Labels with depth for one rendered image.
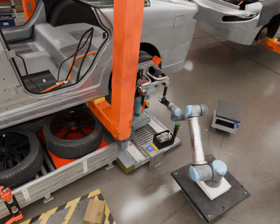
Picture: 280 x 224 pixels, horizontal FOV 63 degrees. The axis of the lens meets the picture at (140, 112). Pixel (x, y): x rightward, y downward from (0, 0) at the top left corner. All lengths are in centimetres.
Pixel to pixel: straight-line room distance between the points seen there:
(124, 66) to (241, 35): 322
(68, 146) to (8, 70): 91
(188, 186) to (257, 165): 128
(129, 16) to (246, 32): 330
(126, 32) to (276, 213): 253
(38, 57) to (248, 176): 302
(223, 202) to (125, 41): 179
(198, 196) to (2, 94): 204
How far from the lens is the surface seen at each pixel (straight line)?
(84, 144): 250
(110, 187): 274
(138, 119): 318
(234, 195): 265
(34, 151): 250
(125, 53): 183
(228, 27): 471
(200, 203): 246
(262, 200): 318
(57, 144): 252
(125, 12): 172
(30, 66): 307
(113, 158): 276
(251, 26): 475
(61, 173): 247
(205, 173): 230
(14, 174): 240
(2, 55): 210
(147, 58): 270
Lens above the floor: 234
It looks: 40 degrees down
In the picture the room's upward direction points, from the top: 7 degrees clockwise
